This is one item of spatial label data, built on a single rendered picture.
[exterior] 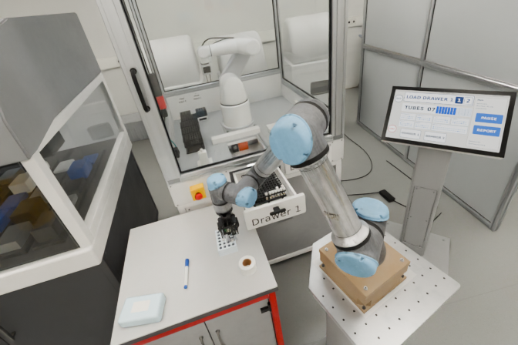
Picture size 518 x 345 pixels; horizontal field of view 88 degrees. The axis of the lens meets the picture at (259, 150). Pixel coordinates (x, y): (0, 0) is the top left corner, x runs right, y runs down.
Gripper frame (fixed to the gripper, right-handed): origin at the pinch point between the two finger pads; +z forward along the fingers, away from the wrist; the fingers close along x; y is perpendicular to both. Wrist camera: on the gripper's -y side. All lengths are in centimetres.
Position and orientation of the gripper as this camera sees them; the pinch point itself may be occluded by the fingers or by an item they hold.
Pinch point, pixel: (231, 237)
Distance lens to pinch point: 127.4
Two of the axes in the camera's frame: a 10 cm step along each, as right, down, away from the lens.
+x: 9.6, -2.4, 1.5
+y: 2.5, 4.7, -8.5
